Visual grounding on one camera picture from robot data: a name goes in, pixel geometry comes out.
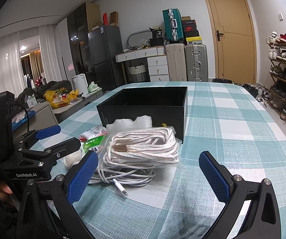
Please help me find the white foam wrap piece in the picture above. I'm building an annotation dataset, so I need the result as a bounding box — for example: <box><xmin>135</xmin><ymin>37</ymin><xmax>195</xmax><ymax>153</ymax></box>
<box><xmin>106</xmin><ymin>116</ymin><xmax>153</xmax><ymax>134</ymax></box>

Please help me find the red white tissue packet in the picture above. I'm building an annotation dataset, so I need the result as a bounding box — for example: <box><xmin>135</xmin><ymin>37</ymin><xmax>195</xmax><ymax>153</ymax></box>
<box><xmin>80</xmin><ymin>125</ymin><xmax>107</xmax><ymax>140</ymax></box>

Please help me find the teal suitcase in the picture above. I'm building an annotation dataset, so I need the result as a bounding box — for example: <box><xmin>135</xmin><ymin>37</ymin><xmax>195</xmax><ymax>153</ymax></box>
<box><xmin>162</xmin><ymin>9</ymin><xmax>184</xmax><ymax>43</ymax></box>

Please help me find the person's left hand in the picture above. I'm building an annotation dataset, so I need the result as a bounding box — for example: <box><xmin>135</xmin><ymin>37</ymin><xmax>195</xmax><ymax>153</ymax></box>
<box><xmin>0</xmin><ymin>182</ymin><xmax>14</xmax><ymax>206</ymax></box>

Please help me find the white charging cable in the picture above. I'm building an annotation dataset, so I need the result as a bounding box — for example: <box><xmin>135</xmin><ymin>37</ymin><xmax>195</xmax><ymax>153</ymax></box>
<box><xmin>88</xmin><ymin>166</ymin><xmax>156</xmax><ymax>197</ymax></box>

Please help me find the white plush sock toy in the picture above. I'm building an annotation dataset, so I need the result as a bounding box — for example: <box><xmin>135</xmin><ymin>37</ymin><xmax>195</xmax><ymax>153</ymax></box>
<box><xmin>63</xmin><ymin>149</ymin><xmax>83</xmax><ymax>169</ymax></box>

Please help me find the stack of shoe boxes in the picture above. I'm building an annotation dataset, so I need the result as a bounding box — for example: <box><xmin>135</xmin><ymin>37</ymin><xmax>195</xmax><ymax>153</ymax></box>
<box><xmin>182</xmin><ymin>16</ymin><xmax>202</xmax><ymax>45</ymax></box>

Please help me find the silver aluminium suitcase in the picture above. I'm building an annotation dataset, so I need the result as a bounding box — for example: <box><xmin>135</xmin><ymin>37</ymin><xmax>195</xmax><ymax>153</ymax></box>
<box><xmin>185</xmin><ymin>44</ymin><xmax>208</xmax><ymax>82</ymax></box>

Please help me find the yellow plastic bag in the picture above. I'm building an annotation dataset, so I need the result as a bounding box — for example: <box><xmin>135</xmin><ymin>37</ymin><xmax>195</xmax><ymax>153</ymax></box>
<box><xmin>43</xmin><ymin>88</ymin><xmax>79</xmax><ymax>109</ymax></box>

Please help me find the wooden door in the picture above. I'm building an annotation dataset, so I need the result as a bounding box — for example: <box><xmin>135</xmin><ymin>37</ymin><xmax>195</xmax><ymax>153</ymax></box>
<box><xmin>205</xmin><ymin>0</ymin><xmax>257</xmax><ymax>84</ymax></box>

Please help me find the black open storage box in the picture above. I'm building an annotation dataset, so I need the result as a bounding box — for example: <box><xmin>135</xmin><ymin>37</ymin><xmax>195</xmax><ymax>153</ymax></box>
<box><xmin>97</xmin><ymin>86</ymin><xmax>188</xmax><ymax>141</ymax></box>

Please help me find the black refrigerator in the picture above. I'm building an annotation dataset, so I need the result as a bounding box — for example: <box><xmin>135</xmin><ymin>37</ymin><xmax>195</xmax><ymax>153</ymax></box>
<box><xmin>88</xmin><ymin>25</ymin><xmax>125</xmax><ymax>92</ymax></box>

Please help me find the white drawer desk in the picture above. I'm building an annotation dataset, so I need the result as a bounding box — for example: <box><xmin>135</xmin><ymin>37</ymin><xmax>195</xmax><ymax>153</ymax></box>
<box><xmin>115</xmin><ymin>45</ymin><xmax>169</xmax><ymax>84</ymax></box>

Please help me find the wooden shoe rack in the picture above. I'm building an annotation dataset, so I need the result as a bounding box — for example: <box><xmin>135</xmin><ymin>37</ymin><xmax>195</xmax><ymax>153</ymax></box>
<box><xmin>266</xmin><ymin>31</ymin><xmax>286</xmax><ymax>122</ymax></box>

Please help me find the bagged white pink rope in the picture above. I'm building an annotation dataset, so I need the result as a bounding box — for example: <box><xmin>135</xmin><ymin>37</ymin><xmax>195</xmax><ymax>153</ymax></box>
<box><xmin>102</xmin><ymin>126</ymin><xmax>186</xmax><ymax>170</ymax></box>

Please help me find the woven laundry basket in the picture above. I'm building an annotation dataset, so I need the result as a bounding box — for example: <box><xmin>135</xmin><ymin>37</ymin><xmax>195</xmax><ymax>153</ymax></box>
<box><xmin>129</xmin><ymin>64</ymin><xmax>148</xmax><ymax>83</ymax></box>

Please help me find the beige suitcase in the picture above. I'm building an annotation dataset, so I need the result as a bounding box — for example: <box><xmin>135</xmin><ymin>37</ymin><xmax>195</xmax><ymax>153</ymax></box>
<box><xmin>165</xmin><ymin>43</ymin><xmax>187</xmax><ymax>81</ymax></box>

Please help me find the teal plaid tablecloth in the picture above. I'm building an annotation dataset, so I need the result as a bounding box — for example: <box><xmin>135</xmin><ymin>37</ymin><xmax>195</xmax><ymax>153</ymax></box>
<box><xmin>29</xmin><ymin>80</ymin><xmax>286</xmax><ymax>239</ymax></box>

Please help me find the white air purifier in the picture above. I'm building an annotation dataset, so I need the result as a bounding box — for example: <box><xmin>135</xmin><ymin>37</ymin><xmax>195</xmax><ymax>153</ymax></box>
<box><xmin>71</xmin><ymin>73</ymin><xmax>89</xmax><ymax>97</ymax></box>

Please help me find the grey tv cabinet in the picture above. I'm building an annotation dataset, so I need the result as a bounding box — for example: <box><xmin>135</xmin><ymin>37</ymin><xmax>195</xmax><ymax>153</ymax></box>
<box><xmin>53</xmin><ymin>88</ymin><xmax>103</xmax><ymax>123</ymax></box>

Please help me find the dark glass cabinet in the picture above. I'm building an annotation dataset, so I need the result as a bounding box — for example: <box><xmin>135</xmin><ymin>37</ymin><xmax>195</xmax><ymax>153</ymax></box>
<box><xmin>67</xmin><ymin>2</ymin><xmax>101</xmax><ymax>83</ymax></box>

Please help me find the green white packet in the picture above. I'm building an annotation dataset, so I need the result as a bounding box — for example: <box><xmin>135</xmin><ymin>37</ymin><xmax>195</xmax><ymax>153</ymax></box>
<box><xmin>82</xmin><ymin>135</ymin><xmax>106</xmax><ymax>153</ymax></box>

